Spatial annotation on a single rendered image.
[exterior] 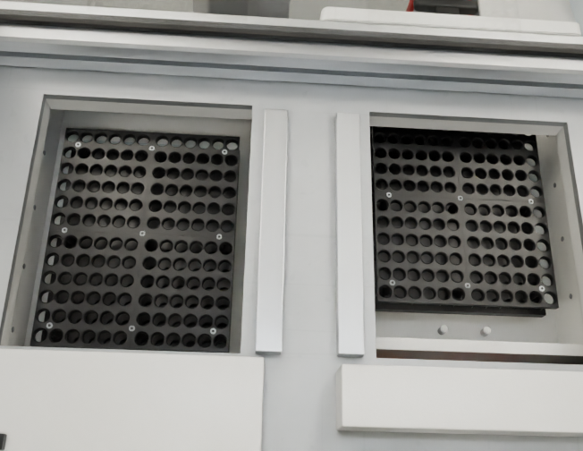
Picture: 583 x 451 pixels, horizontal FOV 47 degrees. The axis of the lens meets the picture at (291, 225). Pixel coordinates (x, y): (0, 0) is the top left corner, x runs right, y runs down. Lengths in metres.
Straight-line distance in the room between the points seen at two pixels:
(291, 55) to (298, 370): 0.29
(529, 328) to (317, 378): 0.27
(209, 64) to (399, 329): 0.33
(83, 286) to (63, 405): 0.13
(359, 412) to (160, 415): 0.16
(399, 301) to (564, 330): 0.19
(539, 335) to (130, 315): 0.42
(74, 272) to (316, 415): 0.26
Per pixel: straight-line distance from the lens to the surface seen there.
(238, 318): 0.69
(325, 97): 0.67
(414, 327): 0.71
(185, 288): 0.63
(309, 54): 0.64
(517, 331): 0.74
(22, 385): 0.58
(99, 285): 0.64
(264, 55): 0.64
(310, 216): 0.61
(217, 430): 0.55
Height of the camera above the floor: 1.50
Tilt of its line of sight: 68 degrees down
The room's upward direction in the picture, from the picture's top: 11 degrees clockwise
